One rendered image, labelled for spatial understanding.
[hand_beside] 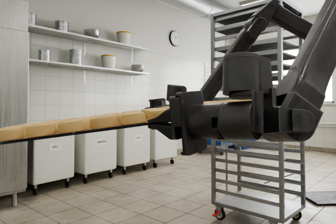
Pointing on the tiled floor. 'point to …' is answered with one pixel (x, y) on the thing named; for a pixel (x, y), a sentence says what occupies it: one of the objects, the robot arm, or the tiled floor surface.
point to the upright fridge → (13, 92)
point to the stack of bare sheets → (321, 198)
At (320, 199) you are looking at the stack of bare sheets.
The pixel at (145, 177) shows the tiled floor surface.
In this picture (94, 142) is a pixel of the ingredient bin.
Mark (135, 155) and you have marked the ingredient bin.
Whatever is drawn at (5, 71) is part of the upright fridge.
